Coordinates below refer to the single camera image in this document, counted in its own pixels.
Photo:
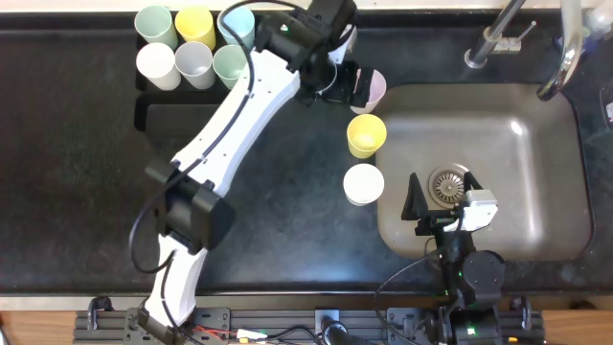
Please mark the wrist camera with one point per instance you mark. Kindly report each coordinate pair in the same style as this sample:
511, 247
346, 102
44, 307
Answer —
344, 44
476, 208

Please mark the yellow cup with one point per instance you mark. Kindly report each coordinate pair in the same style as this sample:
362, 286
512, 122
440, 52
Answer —
194, 23
366, 133

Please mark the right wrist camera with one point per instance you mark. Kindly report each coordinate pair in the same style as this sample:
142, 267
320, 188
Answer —
476, 208

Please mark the blue cup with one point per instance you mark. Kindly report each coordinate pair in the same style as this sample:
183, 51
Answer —
239, 23

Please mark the white cup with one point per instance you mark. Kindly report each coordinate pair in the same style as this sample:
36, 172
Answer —
155, 61
363, 183

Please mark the grey cup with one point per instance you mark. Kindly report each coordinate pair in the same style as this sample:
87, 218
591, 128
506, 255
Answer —
194, 60

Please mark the steel tap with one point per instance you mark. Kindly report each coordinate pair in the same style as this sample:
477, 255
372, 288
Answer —
479, 52

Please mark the mounting rail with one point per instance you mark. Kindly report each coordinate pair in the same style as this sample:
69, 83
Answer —
287, 322

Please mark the black tray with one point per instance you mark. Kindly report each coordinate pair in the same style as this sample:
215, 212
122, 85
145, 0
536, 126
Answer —
163, 112

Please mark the blue soap bottle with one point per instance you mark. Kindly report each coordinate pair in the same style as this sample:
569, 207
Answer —
598, 21

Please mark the green cup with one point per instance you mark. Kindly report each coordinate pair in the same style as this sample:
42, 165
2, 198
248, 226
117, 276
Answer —
229, 63
154, 23

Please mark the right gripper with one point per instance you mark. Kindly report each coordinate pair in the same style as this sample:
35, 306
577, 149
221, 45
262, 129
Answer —
438, 223

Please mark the pink cup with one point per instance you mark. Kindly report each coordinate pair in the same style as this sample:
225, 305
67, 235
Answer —
380, 88

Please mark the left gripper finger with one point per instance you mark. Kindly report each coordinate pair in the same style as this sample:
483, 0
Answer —
366, 86

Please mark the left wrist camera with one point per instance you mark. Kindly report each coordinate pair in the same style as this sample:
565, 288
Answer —
344, 44

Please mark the steel sink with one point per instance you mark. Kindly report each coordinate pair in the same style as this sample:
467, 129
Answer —
527, 167

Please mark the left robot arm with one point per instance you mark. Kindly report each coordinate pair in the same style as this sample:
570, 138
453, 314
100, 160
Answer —
239, 129

